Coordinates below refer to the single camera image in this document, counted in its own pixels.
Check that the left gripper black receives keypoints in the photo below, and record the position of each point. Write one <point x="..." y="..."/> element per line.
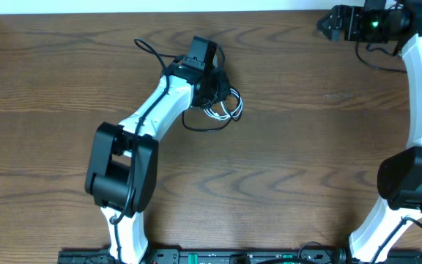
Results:
<point x="217" y="89"/>

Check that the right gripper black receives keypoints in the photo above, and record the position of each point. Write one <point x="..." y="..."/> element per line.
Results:
<point x="354" y="15"/>

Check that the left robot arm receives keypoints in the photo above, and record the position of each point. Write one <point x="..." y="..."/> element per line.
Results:
<point x="123" y="163"/>

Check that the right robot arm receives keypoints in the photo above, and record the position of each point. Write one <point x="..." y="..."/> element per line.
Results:
<point x="399" y="178"/>

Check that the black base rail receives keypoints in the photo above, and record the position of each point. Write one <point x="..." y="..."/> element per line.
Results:
<point x="175" y="256"/>

